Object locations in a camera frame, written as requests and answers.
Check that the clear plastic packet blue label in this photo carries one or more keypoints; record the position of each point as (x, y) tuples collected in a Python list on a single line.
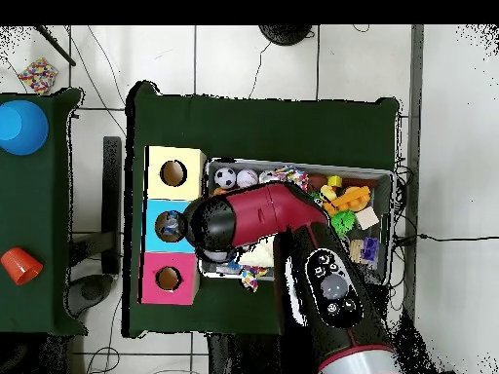
[(167, 228)]

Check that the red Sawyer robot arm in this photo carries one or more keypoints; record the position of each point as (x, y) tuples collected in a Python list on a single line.
[(265, 214)]

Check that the wooden box with three holes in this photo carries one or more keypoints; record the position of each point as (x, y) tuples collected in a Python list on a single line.
[(152, 234)]

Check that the shallow clear mesh bin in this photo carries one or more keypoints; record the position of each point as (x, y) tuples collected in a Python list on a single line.
[(382, 234)]

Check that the small baseball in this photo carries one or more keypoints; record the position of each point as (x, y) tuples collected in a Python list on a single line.
[(247, 178)]

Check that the small soccer ball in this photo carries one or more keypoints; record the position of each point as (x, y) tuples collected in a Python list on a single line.
[(225, 178)]

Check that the colourful patterned cloth pouch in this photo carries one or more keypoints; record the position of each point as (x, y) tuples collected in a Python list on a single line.
[(292, 175)]

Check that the colourful spotted plush toy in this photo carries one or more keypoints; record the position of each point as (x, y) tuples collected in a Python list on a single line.
[(250, 278)]

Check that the dark green table cloth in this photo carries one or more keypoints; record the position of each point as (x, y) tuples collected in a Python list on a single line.
[(265, 125)]

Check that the green spiky toy with eyes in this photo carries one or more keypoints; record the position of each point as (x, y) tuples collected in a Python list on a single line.
[(342, 224)]

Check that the orange toy brick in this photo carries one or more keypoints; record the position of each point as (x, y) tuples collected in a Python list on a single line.
[(351, 198)]

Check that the black round stand base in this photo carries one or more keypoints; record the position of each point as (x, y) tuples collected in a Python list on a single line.
[(285, 33)]

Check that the green covered side table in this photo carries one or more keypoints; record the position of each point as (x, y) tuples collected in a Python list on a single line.
[(31, 195)]

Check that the red cup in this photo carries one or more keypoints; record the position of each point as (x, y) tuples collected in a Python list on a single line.
[(21, 266)]

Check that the blue bowl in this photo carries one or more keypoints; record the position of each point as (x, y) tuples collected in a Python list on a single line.
[(22, 127)]

